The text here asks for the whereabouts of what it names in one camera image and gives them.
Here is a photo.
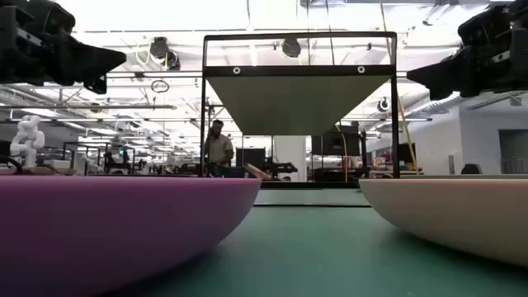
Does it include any person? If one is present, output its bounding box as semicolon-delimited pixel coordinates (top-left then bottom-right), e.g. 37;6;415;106
205;119;235;178

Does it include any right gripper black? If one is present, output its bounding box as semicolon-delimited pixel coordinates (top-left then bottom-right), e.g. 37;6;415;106
406;0;528;101

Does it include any black-framed wooden shelf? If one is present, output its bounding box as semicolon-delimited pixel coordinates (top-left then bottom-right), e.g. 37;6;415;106
200;31;400;208

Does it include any black hanging cable loop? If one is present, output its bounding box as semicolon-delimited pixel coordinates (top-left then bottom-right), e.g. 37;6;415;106
150;79;171;94

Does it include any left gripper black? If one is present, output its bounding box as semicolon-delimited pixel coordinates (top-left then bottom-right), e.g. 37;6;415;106
0;0;127;95

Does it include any white robot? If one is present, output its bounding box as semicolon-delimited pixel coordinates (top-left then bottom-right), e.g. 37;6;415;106
9;115;46;169

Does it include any yellow cable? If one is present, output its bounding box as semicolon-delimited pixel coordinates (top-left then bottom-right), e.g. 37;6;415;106
378;0;422;173

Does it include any black cabinet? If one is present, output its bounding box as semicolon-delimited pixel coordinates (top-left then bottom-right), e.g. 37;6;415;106
311;131;363;157

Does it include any black metal table frame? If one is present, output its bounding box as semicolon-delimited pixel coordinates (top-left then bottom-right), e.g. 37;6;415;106
260;181;360;190

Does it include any pink plate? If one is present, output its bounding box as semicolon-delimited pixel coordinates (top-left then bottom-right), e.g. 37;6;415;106
358;177;528;269

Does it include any green table mat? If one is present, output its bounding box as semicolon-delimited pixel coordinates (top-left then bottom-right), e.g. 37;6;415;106
98;188;528;297

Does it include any purple plate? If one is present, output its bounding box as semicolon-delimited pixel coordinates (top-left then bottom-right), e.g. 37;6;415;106
0;175;262;297

